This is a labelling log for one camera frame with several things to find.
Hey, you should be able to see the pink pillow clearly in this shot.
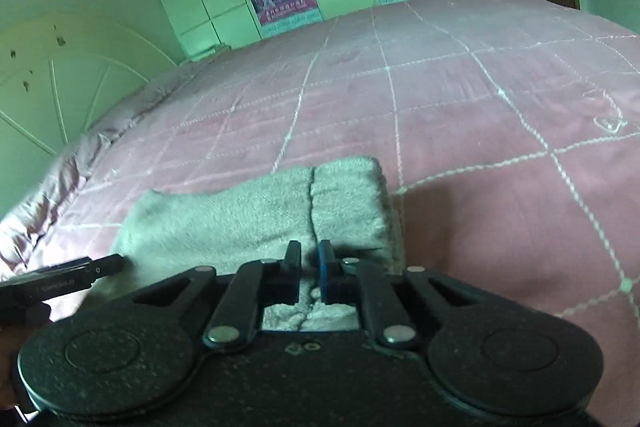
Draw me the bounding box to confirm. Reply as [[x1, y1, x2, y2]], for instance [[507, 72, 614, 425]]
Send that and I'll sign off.
[[82, 57, 223, 138], [0, 134, 98, 280]]

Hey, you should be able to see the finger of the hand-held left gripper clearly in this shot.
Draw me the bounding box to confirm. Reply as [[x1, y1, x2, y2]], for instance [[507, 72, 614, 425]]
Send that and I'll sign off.
[[47, 254, 127, 282]]

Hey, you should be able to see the pink checked bed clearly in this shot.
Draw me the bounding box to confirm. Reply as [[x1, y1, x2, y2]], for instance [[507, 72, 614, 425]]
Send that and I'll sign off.
[[0, 0, 640, 427]]

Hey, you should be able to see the white headboard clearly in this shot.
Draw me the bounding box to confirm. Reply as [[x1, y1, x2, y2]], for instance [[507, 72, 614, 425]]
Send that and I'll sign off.
[[0, 13, 182, 219]]

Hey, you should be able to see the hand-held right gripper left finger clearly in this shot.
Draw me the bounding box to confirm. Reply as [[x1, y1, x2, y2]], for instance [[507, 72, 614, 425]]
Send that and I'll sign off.
[[131, 241, 303, 350]]

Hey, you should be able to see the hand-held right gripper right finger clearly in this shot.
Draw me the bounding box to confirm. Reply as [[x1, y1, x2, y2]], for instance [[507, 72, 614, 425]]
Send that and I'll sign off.
[[317, 239, 483, 350]]

